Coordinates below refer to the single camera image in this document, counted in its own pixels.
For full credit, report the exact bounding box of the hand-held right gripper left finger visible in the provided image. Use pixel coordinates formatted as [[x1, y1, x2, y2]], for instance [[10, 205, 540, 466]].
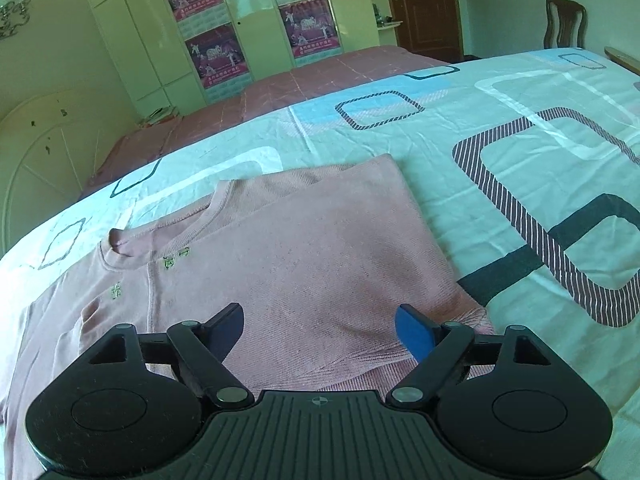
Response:
[[75, 302, 256, 411]]

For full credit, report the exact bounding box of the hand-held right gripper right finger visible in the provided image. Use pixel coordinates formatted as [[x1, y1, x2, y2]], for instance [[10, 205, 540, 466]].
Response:
[[385, 305, 563, 411]]

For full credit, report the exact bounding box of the pink knit sweater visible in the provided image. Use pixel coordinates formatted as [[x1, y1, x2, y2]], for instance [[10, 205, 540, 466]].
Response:
[[0, 154, 496, 480]]

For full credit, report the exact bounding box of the stack of books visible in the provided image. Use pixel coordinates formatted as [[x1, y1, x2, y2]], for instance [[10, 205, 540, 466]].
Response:
[[137, 106, 180, 128]]

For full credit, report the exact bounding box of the patterned light bed sheet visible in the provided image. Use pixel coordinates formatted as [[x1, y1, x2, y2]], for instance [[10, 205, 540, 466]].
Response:
[[0, 47, 640, 480]]

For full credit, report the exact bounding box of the pink quilted bedspread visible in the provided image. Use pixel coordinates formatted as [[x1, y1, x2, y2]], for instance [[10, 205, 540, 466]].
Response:
[[80, 44, 453, 196]]

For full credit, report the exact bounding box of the white curved headboard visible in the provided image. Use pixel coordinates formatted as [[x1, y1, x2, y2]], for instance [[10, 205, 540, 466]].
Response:
[[0, 89, 146, 256]]

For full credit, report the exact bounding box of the pale green wardrobe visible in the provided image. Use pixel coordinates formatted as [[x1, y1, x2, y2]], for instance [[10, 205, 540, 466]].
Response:
[[75, 0, 381, 128]]

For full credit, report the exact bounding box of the white corner shelf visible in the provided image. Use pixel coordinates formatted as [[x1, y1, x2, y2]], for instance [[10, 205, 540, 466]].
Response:
[[364, 0, 405, 31]]

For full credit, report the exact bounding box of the brown wooden door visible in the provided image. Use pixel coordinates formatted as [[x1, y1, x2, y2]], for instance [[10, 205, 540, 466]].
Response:
[[380, 0, 463, 63]]

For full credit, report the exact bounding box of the brown wooden chair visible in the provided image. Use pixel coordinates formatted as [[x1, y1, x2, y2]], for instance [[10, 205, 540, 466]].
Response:
[[544, 0, 587, 51]]

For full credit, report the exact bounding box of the wooden board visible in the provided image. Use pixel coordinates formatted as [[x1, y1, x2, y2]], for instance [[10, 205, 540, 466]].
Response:
[[604, 46, 640, 73]]

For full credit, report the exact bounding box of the ornate wall lamp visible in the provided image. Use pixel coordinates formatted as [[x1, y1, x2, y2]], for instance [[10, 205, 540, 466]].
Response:
[[0, 0, 32, 41]]

